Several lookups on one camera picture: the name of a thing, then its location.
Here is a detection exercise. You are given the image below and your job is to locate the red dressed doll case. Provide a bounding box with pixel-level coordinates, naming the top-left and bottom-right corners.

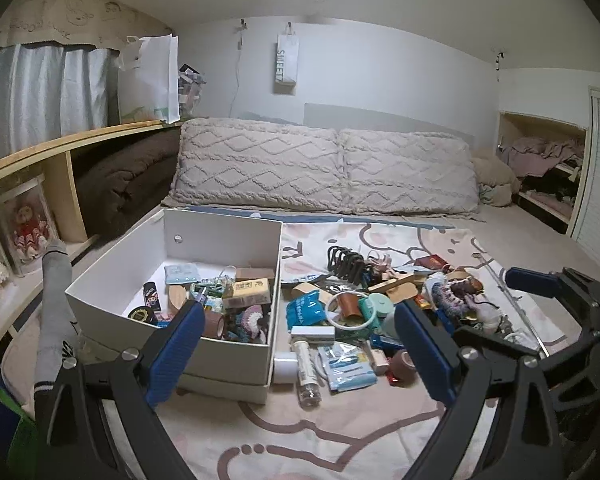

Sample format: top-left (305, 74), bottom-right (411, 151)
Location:
top-left (0, 175), bottom-right (59, 277)

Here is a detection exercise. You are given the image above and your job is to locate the clear bottle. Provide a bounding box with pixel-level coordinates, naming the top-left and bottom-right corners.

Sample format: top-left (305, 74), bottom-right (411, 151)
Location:
top-left (290, 337), bottom-right (322, 408)

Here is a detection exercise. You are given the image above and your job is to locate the white curtain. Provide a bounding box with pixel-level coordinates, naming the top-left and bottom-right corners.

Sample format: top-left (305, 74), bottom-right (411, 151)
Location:
top-left (0, 42), bottom-right (121, 166)

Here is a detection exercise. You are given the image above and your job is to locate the purple crochet piece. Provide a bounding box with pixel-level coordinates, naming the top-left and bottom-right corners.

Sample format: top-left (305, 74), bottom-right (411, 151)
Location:
top-left (425, 275), bottom-right (483, 322)

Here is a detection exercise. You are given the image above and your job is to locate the black hair claw clip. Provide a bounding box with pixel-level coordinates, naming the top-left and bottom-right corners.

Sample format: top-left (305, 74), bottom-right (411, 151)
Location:
top-left (324, 245), bottom-right (366, 288)

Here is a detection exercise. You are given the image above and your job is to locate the white storage box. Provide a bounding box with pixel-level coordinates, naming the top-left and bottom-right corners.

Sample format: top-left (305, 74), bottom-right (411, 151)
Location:
top-left (64, 208), bottom-right (284, 405)

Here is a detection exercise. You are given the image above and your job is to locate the wooden spoon-shaped piece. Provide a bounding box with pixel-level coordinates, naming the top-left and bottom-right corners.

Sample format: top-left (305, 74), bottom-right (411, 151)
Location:
top-left (167, 285), bottom-right (187, 314)

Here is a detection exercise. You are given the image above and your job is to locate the green and blue bag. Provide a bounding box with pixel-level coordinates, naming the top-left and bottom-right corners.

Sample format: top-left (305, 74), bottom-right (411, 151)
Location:
top-left (0, 365), bottom-right (37, 480)

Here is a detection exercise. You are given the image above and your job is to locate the brown leather cup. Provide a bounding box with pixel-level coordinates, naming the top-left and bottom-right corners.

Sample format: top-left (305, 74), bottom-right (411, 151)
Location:
top-left (339, 294), bottom-right (363, 321)

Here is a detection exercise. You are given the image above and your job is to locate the tan carton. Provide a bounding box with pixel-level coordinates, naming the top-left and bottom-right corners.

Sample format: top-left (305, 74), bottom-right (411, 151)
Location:
top-left (222, 277), bottom-right (272, 309)

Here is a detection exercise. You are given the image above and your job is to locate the grey headboard panel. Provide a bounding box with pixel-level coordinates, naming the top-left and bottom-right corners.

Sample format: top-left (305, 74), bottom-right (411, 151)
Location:
top-left (304, 103), bottom-right (476, 147)

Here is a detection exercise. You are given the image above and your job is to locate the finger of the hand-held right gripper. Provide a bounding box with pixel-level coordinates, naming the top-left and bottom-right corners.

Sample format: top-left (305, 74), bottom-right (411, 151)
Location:
top-left (505, 266), bottom-right (600, 326)
top-left (475, 327), bottom-right (551, 361)

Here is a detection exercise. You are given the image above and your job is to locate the beige textured pillow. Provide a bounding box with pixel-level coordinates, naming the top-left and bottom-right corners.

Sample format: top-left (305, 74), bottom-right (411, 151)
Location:
top-left (337, 128), bottom-right (481, 217)
top-left (162, 117), bottom-right (348, 211)

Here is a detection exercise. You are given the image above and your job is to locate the brown blanket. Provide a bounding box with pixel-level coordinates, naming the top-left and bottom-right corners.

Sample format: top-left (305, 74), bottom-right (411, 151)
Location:
top-left (75, 127), bottom-right (183, 238)

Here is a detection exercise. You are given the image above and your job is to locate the clear gift bag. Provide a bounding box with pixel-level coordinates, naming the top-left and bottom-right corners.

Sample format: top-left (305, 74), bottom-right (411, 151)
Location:
top-left (177, 62), bottom-right (206, 121)

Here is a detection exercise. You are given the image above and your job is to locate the black round tin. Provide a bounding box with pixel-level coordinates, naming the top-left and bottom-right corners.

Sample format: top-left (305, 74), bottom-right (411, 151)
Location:
top-left (128, 306), bottom-right (157, 327)

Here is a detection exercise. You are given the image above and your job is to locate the brown tape roll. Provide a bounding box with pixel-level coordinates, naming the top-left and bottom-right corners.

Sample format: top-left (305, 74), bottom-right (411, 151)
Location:
top-left (202, 310), bottom-right (226, 340)
top-left (391, 350), bottom-right (422, 387)

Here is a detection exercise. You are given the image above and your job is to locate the white rectangular box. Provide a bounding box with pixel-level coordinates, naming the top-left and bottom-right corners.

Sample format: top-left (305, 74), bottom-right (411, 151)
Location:
top-left (290, 326), bottom-right (336, 345)

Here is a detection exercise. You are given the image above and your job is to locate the white ring hoop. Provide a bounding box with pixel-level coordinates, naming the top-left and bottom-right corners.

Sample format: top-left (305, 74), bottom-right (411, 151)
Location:
top-left (326, 290), bottom-right (381, 332)

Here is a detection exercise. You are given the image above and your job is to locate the person's socked foot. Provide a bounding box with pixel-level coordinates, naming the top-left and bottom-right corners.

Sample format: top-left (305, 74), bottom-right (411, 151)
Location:
top-left (34, 240), bottom-right (81, 411)

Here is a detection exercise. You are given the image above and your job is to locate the pink clothes pile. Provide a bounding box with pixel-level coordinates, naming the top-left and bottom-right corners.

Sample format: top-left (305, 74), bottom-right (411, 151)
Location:
top-left (510, 135), bottom-right (586, 177)

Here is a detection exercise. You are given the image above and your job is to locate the large white paper bag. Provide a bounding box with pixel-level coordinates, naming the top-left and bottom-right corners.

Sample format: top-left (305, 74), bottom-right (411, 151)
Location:
top-left (116, 34), bottom-right (181, 126)

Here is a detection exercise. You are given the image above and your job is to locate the white hanging cord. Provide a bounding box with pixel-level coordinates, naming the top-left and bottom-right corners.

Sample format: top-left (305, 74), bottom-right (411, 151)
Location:
top-left (230, 19), bottom-right (247, 116)

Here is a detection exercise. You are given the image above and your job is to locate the blue and clear packet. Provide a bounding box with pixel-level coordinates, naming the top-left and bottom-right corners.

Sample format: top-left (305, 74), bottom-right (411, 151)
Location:
top-left (320, 342), bottom-right (378, 392)

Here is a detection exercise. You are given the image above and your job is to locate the printed valance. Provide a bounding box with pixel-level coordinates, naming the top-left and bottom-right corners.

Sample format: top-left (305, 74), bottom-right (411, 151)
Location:
top-left (0, 0), bottom-right (173, 51)

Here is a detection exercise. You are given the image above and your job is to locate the dark red booklet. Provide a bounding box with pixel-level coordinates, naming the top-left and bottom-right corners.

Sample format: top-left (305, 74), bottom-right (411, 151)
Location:
top-left (415, 255), bottom-right (451, 274)

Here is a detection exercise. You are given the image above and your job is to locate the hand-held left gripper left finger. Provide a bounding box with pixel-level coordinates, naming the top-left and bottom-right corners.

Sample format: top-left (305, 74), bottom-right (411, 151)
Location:
top-left (35, 300), bottom-right (207, 480)

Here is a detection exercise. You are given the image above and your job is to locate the wooden strip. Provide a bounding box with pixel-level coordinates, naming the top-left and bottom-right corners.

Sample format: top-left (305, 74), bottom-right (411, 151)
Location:
top-left (367, 272), bottom-right (416, 294)

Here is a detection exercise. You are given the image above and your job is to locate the mint green round container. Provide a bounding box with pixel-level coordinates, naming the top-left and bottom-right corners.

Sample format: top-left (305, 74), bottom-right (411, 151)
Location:
top-left (357, 292), bottom-right (396, 333)

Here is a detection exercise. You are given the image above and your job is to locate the narrow hanging paper bag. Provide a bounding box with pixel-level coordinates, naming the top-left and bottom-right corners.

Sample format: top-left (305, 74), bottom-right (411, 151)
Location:
top-left (272, 32), bottom-right (301, 96)

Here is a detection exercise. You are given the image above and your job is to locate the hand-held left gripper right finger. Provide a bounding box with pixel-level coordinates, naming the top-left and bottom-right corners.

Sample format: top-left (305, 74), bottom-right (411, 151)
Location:
top-left (394, 300), bottom-right (566, 480)

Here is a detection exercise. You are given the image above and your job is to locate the light blue packet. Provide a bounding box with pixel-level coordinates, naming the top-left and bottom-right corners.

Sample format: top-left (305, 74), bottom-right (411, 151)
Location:
top-left (165, 264), bottom-right (201, 287)

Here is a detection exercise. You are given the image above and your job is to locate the blue tissue packet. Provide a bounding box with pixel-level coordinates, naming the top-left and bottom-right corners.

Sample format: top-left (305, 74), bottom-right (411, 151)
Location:
top-left (282, 292), bottom-right (338, 333)

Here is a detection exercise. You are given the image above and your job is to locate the wooden shelf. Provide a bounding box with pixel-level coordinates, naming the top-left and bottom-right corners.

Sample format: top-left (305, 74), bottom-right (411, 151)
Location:
top-left (0, 119), bottom-right (183, 361)

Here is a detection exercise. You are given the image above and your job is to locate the pink crochet coaster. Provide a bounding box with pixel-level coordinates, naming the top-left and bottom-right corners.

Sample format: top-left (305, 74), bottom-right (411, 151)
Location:
top-left (225, 307), bottom-right (271, 344)

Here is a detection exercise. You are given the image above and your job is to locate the chrome rod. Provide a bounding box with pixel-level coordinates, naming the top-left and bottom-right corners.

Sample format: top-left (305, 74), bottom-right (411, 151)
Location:
top-left (472, 255), bottom-right (551, 356)

